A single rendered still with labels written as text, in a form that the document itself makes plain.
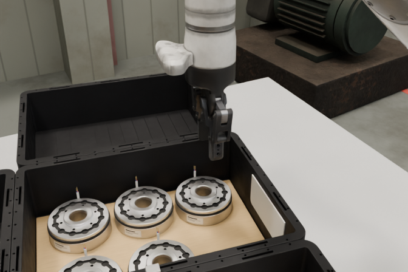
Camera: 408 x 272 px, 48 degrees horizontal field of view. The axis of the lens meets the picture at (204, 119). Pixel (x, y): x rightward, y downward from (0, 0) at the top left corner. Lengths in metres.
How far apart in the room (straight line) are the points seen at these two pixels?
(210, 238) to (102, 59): 2.60
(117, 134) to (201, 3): 0.54
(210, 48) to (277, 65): 2.23
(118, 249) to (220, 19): 0.41
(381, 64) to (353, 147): 1.77
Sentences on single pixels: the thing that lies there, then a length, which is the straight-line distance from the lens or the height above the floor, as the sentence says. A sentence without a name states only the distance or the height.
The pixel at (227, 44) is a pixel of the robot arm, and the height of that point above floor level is 1.17.
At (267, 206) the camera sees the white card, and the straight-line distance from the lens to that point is 0.76.
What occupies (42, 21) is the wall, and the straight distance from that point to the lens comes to 3.41.
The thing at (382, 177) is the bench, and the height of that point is 0.70.
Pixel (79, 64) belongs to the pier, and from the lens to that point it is 3.28.
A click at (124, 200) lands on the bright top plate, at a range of 0.85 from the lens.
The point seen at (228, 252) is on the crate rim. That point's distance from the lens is 0.65.
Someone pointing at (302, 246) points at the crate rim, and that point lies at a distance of 0.67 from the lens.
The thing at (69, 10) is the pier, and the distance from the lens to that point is 3.15.
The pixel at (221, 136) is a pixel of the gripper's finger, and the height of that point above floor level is 1.03.
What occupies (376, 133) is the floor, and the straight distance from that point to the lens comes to 2.81.
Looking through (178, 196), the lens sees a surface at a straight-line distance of 0.84.
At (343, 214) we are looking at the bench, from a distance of 1.09.
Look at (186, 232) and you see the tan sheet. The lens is 0.82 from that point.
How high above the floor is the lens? 1.40
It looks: 30 degrees down
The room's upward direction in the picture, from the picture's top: straight up
